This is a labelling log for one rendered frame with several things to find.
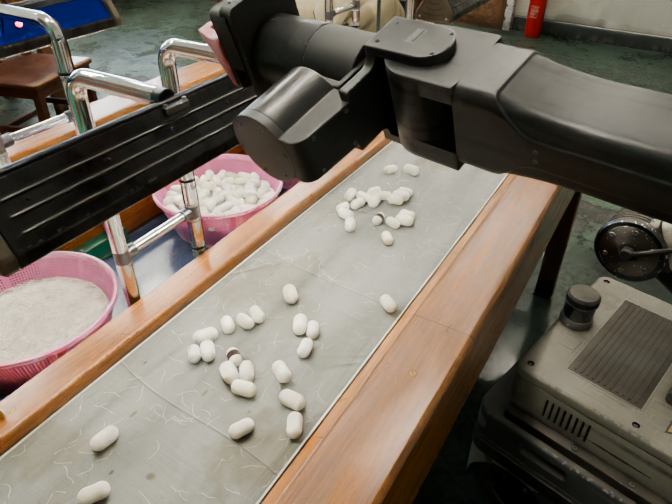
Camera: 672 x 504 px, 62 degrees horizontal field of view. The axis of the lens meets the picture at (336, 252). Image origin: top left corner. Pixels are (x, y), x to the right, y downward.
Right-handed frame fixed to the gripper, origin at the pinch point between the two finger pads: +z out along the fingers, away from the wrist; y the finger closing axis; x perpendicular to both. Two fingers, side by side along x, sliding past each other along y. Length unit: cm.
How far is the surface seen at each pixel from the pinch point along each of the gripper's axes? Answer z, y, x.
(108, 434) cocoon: 4.0, 34.6, -32.9
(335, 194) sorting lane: 25, 57, 26
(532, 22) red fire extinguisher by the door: 168, 250, 389
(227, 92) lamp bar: 8.4, 11.6, 3.6
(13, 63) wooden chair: 263, 90, 40
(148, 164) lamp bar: 4.0, 9.4, -10.5
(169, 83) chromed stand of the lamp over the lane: 25.9, 16.1, 5.3
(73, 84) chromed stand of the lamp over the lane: 22.2, 6.9, -7.2
